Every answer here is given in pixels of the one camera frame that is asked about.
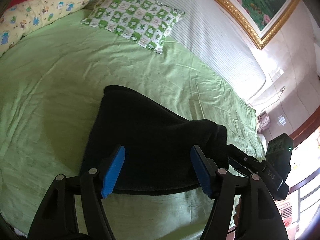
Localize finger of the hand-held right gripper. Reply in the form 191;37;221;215
226;144;266;179

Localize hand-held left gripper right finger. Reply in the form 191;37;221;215
190;144;287;240

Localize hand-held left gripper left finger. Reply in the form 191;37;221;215
27;144;126;240

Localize dark navy pants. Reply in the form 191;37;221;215
80;85;231;196

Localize person's right hand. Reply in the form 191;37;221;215
234;196;245;232

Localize pink white bag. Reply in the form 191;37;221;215
256;112;270;133

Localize green bed sheet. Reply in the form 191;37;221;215
0;9;267;240

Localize white striped mattress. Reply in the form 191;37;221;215
80;0;267;103

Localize gold framed floral painting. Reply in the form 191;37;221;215
197;0;301;51

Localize green checkered pillow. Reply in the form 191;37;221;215
80;0;186;55

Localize yellow cartoon print pillow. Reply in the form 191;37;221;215
0;0;94;55

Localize brown wooden frame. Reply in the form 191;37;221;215
287;119;320;144

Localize thin charger cable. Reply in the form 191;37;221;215
259;92;282;117

